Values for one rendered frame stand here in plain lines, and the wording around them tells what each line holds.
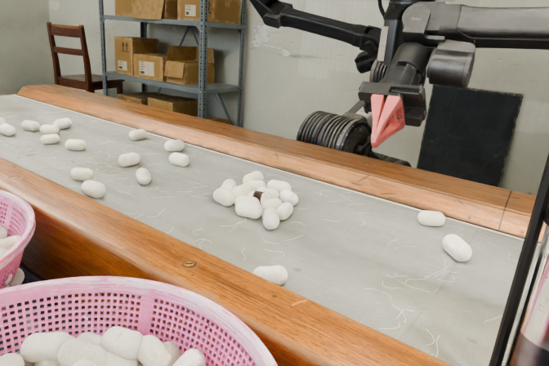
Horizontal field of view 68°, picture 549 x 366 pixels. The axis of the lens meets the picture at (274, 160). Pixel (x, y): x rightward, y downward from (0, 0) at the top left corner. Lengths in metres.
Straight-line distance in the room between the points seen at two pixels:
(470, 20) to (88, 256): 0.64
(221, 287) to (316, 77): 2.51
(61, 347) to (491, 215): 0.49
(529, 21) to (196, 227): 0.58
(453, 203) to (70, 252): 0.47
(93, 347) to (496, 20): 0.69
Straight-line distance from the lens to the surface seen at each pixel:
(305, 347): 0.29
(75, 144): 0.78
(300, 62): 2.85
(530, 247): 0.19
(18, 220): 0.51
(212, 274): 0.36
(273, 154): 0.71
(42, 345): 0.35
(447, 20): 0.76
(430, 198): 0.61
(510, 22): 0.76
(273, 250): 0.44
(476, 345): 0.38
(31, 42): 5.13
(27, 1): 5.12
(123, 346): 0.33
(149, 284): 0.34
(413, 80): 0.71
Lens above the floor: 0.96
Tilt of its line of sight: 17 degrees down
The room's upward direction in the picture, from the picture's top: 4 degrees clockwise
